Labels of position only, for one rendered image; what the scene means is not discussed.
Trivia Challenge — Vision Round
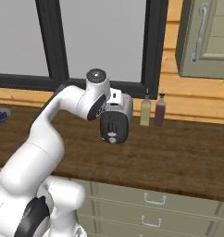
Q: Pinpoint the silver and black toaster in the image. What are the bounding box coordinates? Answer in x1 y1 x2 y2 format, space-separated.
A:
99 93 134 145

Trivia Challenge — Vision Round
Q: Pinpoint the yellow oil bottle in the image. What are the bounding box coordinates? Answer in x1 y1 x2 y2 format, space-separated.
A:
139 88 152 127

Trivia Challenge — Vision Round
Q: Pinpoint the dark red vinegar bottle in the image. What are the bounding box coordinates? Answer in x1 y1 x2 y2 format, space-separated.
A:
154 90 167 128

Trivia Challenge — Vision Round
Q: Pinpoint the black framed window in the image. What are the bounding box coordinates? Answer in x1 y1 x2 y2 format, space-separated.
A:
0 0 169 100

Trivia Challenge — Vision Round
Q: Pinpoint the green drawer front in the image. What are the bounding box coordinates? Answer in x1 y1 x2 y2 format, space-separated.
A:
86 181 224 220
77 195 219 237

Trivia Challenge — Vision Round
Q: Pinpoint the green cupboard door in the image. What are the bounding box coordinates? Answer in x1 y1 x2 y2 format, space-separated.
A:
181 0 224 62

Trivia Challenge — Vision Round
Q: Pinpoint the green wall cupboard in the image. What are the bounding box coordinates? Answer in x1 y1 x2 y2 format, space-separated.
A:
174 0 224 81

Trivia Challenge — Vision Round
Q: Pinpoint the silver drawer handle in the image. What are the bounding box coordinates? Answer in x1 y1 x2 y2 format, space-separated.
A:
140 215 164 229
143 192 168 206

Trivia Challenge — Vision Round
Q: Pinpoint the silver cupboard door handle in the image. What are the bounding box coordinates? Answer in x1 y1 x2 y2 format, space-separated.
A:
189 3 210 65

